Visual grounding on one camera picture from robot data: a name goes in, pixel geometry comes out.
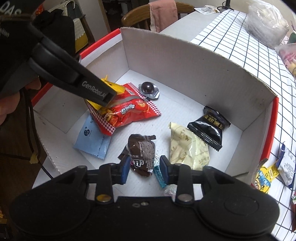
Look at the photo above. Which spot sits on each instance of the clear bag of grey snacks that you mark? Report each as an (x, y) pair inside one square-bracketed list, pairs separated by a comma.
[(266, 24)]

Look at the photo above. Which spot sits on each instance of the green snack bar packet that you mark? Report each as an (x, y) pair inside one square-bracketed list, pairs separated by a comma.
[(294, 198)]

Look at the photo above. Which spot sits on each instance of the small packet near lamp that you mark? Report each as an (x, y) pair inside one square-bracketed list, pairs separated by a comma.
[(207, 10)]

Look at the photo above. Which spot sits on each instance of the black snack packet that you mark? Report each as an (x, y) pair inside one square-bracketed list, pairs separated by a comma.
[(209, 127)]

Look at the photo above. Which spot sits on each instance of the black garment on chair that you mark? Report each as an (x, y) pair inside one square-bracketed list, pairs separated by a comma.
[(58, 28)]

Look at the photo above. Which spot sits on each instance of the clear bag of pink snacks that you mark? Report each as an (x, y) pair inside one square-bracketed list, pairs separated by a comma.
[(287, 53)]

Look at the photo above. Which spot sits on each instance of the white and blue snack packet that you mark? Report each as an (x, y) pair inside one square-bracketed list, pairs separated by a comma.
[(286, 165)]

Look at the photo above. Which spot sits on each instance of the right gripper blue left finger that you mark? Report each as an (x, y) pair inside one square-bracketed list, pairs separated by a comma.
[(124, 168)]

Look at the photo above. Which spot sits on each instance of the left wooden chair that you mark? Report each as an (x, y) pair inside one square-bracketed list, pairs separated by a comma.
[(140, 16)]

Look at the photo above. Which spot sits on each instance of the blue candy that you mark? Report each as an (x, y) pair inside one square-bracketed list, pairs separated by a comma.
[(168, 190)]

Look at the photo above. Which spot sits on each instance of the brown chocolate candy bag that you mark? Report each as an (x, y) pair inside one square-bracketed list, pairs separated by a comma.
[(141, 150)]

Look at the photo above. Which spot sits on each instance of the white grid tablecloth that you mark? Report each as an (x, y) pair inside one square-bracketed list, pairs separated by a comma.
[(226, 34)]

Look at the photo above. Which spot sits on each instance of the red and white cardboard box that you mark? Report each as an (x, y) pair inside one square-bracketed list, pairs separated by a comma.
[(189, 77)]

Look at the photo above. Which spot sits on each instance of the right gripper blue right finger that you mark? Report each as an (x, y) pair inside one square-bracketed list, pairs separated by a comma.
[(165, 168)]

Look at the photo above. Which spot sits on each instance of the light blue packet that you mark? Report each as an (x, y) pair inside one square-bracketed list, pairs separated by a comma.
[(91, 140)]

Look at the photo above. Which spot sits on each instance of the cream snack packet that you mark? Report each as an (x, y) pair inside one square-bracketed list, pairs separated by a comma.
[(186, 148)]

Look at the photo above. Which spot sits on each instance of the pink towel on chair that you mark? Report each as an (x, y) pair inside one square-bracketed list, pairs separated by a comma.
[(162, 13)]

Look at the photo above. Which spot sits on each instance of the person's left hand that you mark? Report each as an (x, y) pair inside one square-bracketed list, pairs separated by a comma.
[(9, 103)]

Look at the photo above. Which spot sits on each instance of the red noodle snack packet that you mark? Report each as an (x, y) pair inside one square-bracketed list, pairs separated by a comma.
[(126, 108)]

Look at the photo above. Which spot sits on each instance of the yellow minion snack packet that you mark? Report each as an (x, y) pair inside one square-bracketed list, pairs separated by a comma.
[(263, 177)]

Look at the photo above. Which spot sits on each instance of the silver chocolate ball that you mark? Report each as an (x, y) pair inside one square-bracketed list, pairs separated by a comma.
[(149, 90)]

